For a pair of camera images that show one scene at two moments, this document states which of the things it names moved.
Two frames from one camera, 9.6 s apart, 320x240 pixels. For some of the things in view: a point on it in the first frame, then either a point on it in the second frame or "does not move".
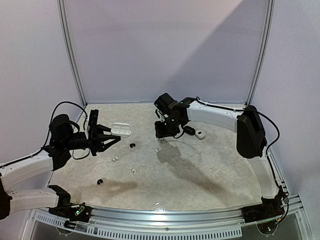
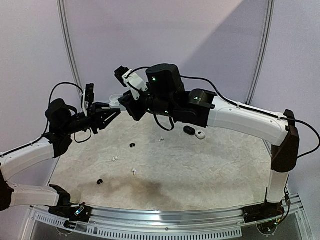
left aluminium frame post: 70,53 does not move
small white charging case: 200,134 does not move
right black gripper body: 162,133 -> 136,107
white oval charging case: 124,130 -> 114,103
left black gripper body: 92,145 -> 92,118
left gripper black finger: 101,147 -> 107,116
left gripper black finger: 100,128 -> 102,105
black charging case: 189,130 does not move
